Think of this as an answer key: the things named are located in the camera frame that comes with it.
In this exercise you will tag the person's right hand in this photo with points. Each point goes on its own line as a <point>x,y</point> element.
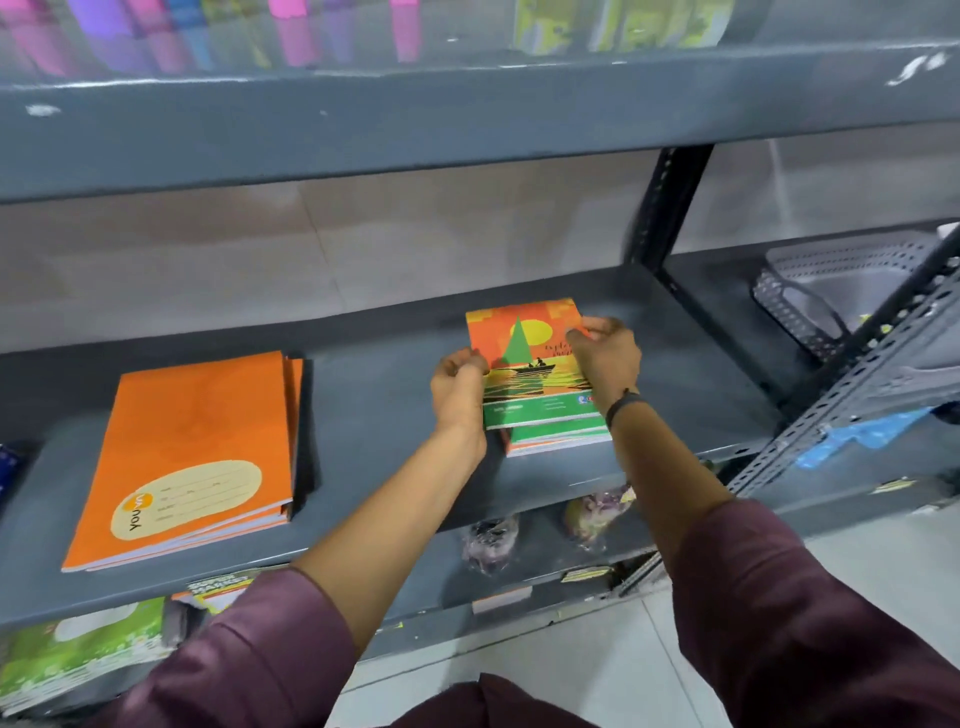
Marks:
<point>611,360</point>

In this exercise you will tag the grey metal shelf rack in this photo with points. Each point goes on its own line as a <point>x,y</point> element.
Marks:
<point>375,127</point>

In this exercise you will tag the yellow shelf label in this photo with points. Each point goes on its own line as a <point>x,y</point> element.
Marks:
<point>892,486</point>
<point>586,574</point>

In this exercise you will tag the green white notebook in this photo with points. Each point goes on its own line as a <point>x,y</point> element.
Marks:
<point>75,652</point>

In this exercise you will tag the person's right fingers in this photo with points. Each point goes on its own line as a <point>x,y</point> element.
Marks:
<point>600,328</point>

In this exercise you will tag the row of pink purple items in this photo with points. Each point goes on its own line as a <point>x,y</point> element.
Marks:
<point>187,34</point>

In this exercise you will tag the person's left hand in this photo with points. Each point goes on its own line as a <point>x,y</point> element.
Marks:
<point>456,397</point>

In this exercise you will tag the maroon shirt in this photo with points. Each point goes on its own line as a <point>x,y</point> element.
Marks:
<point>787,637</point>

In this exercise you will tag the yellow green packets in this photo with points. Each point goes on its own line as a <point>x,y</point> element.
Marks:
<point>622,22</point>

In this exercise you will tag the black wristband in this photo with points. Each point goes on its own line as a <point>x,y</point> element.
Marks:
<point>621,403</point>

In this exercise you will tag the dark blue packet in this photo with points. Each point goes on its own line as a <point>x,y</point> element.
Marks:
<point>7,469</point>

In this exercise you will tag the plain orange notebook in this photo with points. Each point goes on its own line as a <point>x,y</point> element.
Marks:
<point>295,405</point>

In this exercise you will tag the grey perforated plastic basket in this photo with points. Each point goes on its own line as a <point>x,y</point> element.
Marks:
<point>840,289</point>

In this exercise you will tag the blue plastic wrapper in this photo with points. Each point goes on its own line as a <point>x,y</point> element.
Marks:
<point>862,435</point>

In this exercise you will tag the orange green sunset notebook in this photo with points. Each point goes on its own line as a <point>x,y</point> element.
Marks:
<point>525,352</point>

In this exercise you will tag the person's left fingers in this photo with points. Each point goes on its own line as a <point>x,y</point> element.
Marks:
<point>463,360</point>

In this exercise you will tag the clear plastic packet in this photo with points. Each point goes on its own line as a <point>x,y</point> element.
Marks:
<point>596,514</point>
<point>491,541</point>

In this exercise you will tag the person's right forearm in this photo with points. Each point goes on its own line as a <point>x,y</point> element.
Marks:
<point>660,472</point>

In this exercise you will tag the grey slotted angle rack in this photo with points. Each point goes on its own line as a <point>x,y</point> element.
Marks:
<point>862,375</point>

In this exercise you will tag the person's left forearm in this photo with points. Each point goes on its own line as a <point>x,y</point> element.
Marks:
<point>390,525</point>

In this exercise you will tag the orange notebook with cream label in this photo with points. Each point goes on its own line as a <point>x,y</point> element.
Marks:
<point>187,450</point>

